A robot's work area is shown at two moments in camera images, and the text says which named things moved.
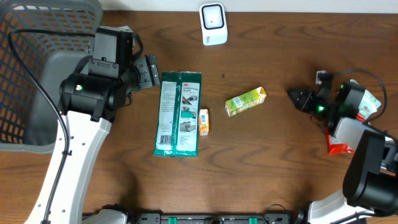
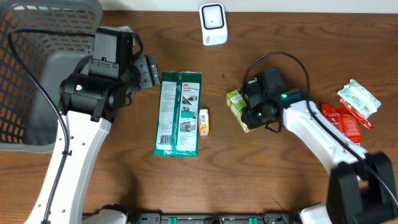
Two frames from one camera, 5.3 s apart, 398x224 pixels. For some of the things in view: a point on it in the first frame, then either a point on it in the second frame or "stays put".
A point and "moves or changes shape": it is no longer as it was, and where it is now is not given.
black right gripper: x=302 y=102 -> x=249 y=119
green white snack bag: x=178 y=114 stays put
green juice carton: x=237 y=104 moves or changes shape
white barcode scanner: x=214 y=27 stays put
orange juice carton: x=204 y=122 stays put
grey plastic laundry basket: x=28 y=120 stays put
